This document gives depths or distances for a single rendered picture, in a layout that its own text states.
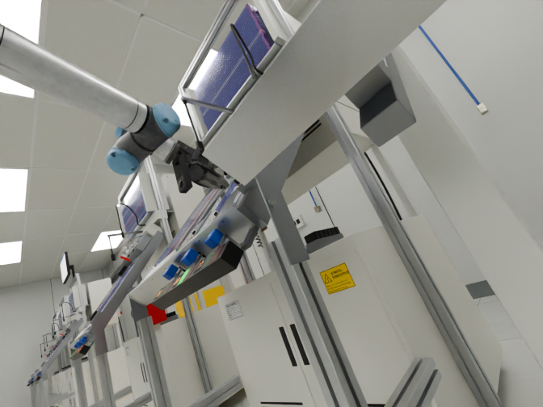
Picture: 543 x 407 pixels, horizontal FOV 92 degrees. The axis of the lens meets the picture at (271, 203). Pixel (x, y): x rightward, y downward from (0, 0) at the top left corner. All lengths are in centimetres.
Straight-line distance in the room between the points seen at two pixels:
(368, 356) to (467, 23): 225
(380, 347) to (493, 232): 45
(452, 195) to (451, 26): 221
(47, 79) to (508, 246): 72
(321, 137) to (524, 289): 89
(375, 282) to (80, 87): 74
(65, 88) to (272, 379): 98
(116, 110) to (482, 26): 230
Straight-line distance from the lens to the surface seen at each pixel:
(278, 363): 102
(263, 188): 46
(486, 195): 40
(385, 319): 73
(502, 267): 41
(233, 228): 52
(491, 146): 229
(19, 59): 62
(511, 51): 242
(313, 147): 116
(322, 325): 44
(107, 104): 66
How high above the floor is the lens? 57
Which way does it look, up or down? 17 degrees up
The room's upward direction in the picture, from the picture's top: 22 degrees counter-clockwise
